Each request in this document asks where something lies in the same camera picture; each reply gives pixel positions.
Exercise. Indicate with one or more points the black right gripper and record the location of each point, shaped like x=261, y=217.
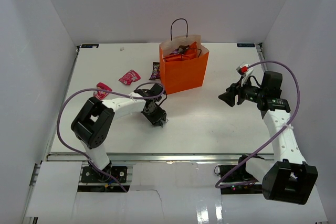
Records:
x=229, y=96

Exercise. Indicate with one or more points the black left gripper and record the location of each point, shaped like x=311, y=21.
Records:
x=160, y=114

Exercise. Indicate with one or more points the silver snack packet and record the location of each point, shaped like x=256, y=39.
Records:
x=161, y=123

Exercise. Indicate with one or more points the brown M&M's candy packet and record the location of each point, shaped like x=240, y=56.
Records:
x=155, y=75

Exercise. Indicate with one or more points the small pink snack packet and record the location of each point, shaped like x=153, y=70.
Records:
x=130, y=77

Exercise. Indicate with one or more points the large pink Himalaya snack bag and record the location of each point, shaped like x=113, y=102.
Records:
x=102, y=91

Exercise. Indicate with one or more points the orange and cream chips bag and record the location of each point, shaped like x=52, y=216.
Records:
x=192, y=53

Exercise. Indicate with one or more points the purple candy packet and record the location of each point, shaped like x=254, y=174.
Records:
x=180, y=50

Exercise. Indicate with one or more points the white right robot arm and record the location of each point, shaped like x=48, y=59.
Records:
x=289, y=178

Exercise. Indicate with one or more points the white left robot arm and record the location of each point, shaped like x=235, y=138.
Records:
x=92, y=124

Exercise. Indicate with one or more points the orange paper bag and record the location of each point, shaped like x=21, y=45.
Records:
x=177, y=76

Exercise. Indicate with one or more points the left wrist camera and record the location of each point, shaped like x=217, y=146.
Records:
x=155, y=92

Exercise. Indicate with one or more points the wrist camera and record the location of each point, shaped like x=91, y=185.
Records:
x=155, y=92
x=245, y=71

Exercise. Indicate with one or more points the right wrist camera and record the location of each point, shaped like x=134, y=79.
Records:
x=245, y=71

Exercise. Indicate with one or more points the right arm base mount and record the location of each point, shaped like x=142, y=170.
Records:
x=240, y=176

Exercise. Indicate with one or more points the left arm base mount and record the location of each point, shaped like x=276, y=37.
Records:
x=93, y=181

